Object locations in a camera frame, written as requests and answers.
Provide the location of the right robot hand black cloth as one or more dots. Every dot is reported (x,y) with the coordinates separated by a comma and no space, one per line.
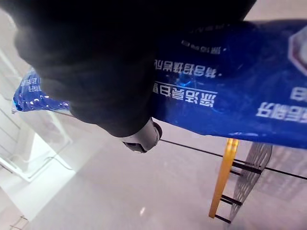
(91,60)

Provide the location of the yellow-framed metal mesh rack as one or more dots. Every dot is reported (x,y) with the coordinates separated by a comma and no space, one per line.
(239,177)

